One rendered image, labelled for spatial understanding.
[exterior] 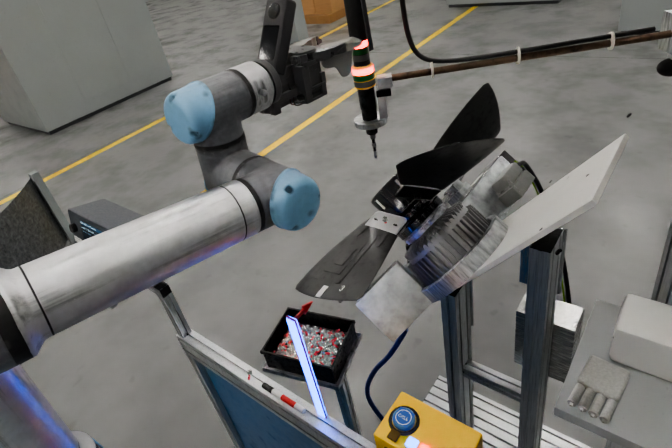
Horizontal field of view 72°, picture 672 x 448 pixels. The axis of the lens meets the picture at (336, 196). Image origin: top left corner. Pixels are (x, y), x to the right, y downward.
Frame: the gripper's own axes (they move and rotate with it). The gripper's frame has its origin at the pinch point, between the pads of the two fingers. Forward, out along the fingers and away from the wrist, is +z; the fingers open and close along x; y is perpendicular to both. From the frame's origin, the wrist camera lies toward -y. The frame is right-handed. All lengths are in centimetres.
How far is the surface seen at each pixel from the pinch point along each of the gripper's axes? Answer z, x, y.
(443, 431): -24, 31, 59
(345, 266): -6.7, -0.7, 47.9
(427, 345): 70, -27, 161
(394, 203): 13.9, -0.4, 42.9
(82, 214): -30, -75, 42
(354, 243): 0.3, -3.3, 47.1
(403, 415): -25, 25, 59
